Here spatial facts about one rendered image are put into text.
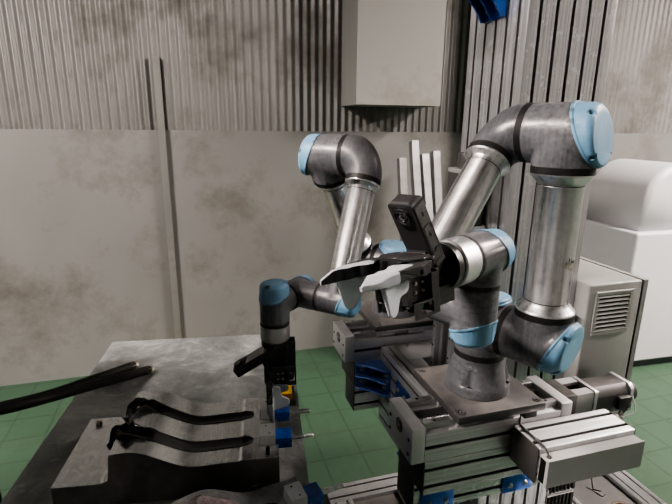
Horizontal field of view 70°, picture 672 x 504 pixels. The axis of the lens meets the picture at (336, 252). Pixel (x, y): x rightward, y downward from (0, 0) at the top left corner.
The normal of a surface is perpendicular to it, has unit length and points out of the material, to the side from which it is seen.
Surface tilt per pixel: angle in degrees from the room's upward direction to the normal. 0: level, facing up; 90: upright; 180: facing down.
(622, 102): 90
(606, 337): 90
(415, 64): 90
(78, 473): 0
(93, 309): 90
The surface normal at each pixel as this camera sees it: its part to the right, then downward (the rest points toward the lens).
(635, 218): -0.95, -0.12
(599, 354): 0.28, 0.25
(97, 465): 0.01, -0.97
